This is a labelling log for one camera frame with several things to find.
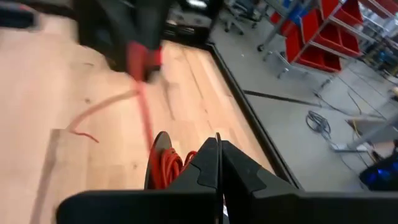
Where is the blue storage bin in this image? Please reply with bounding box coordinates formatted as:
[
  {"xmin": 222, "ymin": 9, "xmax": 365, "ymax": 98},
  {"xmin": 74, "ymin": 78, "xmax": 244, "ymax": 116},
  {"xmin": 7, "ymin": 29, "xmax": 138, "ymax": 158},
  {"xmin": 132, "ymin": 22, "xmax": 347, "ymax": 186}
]
[{"xmin": 281, "ymin": 0, "xmax": 307, "ymax": 19}]

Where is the red bin rack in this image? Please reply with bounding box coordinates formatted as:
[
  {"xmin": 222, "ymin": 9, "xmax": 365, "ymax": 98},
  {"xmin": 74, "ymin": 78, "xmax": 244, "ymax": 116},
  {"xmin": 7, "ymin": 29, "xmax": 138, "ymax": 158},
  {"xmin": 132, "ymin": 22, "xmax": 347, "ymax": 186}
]
[{"xmin": 257, "ymin": 0, "xmax": 398, "ymax": 80}]

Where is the red cord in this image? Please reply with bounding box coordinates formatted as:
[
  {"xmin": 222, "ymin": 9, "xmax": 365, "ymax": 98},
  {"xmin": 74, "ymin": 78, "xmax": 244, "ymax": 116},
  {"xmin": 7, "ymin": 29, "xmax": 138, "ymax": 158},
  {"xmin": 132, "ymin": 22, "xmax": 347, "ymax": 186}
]
[{"xmin": 67, "ymin": 79, "xmax": 200, "ymax": 190}]

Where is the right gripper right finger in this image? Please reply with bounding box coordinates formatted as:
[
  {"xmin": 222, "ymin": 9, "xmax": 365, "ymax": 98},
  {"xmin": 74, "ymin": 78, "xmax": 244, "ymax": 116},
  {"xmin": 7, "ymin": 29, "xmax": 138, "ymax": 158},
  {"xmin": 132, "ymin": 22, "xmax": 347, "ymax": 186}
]
[{"xmin": 222, "ymin": 140, "xmax": 398, "ymax": 224}]

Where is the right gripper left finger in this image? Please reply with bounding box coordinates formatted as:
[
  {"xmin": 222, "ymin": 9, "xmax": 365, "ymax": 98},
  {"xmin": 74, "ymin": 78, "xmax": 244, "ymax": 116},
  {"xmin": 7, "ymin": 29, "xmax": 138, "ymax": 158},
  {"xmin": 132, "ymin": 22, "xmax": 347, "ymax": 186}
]
[{"xmin": 55, "ymin": 136, "xmax": 223, "ymax": 224}]

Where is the black office chair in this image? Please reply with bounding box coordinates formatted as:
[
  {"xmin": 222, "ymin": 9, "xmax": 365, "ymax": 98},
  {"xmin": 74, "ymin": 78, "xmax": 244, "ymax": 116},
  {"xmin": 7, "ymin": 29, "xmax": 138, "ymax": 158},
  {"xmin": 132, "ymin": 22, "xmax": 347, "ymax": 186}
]
[{"xmin": 223, "ymin": 0, "xmax": 259, "ymax": 35}]

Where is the red storage bin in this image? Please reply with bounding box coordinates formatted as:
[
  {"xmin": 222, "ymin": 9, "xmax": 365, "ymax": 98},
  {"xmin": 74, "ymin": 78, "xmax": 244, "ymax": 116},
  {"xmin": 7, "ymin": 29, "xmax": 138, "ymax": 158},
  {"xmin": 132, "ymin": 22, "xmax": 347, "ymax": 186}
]
[
  {"xmin": 320, "ymin": 0, "xmax": 364, "ymax": 27},
  {"xmin": 295, "ymin": 46, "xmax": 342, "ymax": 73},
  {"xmin": 285, "ymin": 9, "xmax": 312, "ymax": 62},
  {"xmin": 310, "ymin": 23, "xmax": 361, "ymax": 57}
]

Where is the white bagged bin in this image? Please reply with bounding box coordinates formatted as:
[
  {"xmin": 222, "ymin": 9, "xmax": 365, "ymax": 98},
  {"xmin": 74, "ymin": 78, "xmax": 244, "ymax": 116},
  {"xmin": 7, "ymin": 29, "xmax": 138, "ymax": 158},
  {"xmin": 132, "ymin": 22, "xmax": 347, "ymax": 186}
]
[{"xmin": 185, "ymin": 0, "xmax": 208, "ymax": 9}]

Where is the coiled black floor cable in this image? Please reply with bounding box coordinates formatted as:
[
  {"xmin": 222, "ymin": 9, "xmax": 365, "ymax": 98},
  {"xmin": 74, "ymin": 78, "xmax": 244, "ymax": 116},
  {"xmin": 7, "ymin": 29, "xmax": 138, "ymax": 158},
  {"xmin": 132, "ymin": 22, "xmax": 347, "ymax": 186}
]
[{"xmin": 305, "ymin": 110, "xmax": 332, "ymax": 141}]

